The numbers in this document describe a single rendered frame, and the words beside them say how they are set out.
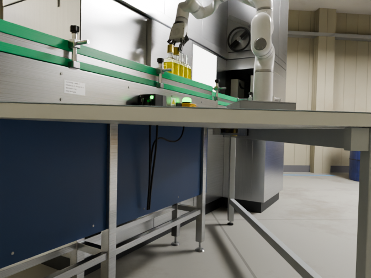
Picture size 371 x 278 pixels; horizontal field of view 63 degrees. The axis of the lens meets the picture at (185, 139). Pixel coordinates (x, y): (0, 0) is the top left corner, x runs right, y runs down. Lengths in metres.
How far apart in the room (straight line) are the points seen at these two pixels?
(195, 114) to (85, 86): 0.46
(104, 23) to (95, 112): 0.94
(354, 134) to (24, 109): 0.79
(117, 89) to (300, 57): 4.98
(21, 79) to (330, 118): 0.78
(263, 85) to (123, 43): 0.74
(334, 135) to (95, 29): 1.10
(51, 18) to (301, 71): 4.81
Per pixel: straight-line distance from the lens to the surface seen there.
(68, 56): 1.04
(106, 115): 0.70
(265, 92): 1.54
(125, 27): 1.70
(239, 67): 2.77
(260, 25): 1.54
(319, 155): 5.78
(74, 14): 1.53
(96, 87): 1.07
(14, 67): 0.91
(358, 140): 0.89
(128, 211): 1.26
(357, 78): 6.38
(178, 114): 0.69
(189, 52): 2.18
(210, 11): 1.88
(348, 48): 6.37
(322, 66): 5.89
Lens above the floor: 0.70
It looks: 2 degrees down
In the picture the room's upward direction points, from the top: 1 degrees clockwise
